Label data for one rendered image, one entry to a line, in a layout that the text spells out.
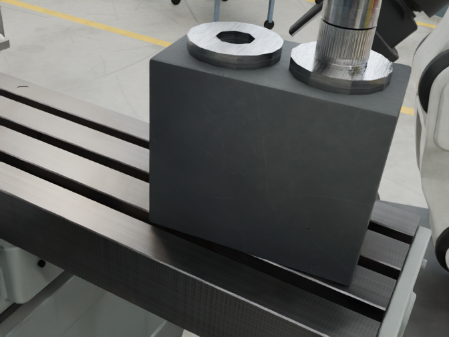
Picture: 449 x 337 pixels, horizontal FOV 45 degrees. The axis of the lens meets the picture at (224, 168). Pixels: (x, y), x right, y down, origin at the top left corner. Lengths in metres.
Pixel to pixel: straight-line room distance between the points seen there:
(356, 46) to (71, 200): 0.35
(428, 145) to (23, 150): 0.65
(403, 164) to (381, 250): 2.19
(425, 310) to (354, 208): 0.70
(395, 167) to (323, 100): 2.30
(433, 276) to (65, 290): 0.77
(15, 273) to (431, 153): 0.70
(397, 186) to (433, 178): 1.53
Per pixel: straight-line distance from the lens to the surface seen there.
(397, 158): 2.82
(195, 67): 0.48
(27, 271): 0.74
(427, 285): 1.23
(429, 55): 0.99
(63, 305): 0.87
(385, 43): 0.71
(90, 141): 0.74
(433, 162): 1.03
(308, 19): 0.71
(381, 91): 0.48
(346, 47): 0.47
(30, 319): 0.82
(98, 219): 0.60
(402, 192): 2.57
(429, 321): 1.16
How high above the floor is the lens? 1.36
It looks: 33 degrees down
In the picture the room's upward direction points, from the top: 5 degrees clockwise
